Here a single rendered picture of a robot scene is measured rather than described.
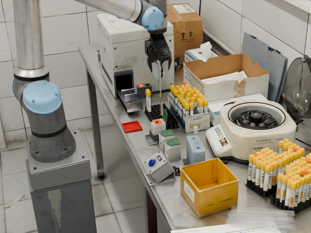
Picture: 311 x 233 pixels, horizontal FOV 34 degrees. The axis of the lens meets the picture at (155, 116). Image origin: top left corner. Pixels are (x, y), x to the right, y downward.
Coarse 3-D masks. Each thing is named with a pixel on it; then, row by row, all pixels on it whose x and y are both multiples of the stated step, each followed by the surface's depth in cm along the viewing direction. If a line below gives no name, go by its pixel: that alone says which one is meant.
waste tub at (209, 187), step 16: (208, 160) 156; (192, 176) 156; (208, 176) 158; (224, 176) 154; (192, 192) 147; (208, 192) 144; (224, 192) 146; (192, 208) 150; (208, 208) 147; (224, 208) 149
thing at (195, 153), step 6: (192, 138) 167; (198, 138) 167; (192, 144) 164; (198, 144) 164; (192, 150) 161; (198, 150) 161; (204, 150) 161; (192, 156) 163; (198, 156) 161; (204, 156) 162; (186, 162) 171; (192, 162) 164; (198, 162) 162
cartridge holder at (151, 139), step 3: (150, 129) 186; (150, 132) 185; (147, 135) 187; (150, 135) 186; (153, 135) 182; (156, 135) 182; (147, 138) 185; (150, 138) 185; (153, 138) 182; (156, 138) 183; (147, 141) 185; (150, 141) 183; (153, 141) 183; (156, 141) 183; (150, 144) 183
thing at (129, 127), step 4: (124, 124) 197; (128, 124) 197; (132, 124) 197; (136, 124) 197; (124, 128) 194; (128, 128) 194; (132, 128) 194; (136, 128) 194; (140, 128) 194; (128, 132) 191
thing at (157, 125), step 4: (156, 120) 184; (160, 120) 184; (152, 124) 182; (156, 124) 181; (160, 124) 181; (164, 124) 182; (152, 128) 183; (156, 128) 181; (160, 128) 182; (164, 128) 182; (152, 132) 184; (156, 132) 182; (160, 132) 183
